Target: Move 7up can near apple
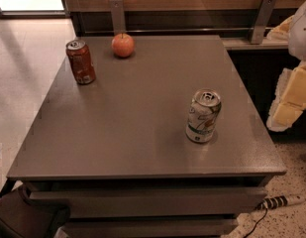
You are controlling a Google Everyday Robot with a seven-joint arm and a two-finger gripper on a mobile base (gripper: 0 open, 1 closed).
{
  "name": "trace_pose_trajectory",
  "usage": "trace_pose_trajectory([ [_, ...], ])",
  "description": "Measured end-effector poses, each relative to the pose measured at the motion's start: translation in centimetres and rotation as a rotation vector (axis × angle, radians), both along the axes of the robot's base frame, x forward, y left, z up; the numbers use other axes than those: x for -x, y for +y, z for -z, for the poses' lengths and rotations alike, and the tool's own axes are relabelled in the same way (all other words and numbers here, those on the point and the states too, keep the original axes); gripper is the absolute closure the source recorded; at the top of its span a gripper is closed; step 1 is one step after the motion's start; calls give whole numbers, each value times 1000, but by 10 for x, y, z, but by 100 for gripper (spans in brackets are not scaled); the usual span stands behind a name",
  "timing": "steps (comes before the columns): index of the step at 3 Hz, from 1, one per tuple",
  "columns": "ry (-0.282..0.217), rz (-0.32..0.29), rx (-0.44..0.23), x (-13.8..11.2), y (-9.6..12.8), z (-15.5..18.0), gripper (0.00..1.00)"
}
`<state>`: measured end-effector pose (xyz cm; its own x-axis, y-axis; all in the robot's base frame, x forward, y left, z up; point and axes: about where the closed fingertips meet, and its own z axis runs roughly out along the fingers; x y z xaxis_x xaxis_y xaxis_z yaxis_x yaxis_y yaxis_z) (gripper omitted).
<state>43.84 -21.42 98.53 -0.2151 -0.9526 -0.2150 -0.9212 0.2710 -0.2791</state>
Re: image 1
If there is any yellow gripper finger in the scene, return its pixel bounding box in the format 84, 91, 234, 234
266, 61, 306, 132
266, 16, 293, 40

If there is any white green 7up can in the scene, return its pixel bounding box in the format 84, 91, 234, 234
185, 88, 222, 144

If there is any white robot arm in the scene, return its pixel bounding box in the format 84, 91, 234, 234
266, 1, 306, 132

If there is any red apple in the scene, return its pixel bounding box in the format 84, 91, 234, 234
111, 33, 135, 58

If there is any red orange soda can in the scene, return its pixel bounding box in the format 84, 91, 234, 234
66, 40, 96, 85

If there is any white power strip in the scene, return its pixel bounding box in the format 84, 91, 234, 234
255, 193, 306, 211

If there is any grey lower drawer front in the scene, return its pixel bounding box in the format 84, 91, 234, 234
62, 219, 238, 238

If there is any grey drawer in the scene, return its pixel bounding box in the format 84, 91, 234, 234
31, 187, 266, 218
62, 219, 238, 238

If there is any grey upper drawer front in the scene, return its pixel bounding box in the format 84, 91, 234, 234
31, 187, 266, 218

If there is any dark chair seat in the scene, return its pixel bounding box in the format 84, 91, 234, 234
0, 185, 70, 238

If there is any right metal wall bracket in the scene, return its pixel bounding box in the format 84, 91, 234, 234
249, 0, 277, 45

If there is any metal wall bracket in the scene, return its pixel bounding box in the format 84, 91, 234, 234
249, 0, 277, 45
109, 0, 126, 35

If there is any black power cable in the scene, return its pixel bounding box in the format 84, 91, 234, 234
242, 207, 269, 238

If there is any left metal wall bracket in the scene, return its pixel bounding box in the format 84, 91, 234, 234
109, 0, 126, 35

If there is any horizontal metal rail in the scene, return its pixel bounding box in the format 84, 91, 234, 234
82, 27, 274, 36

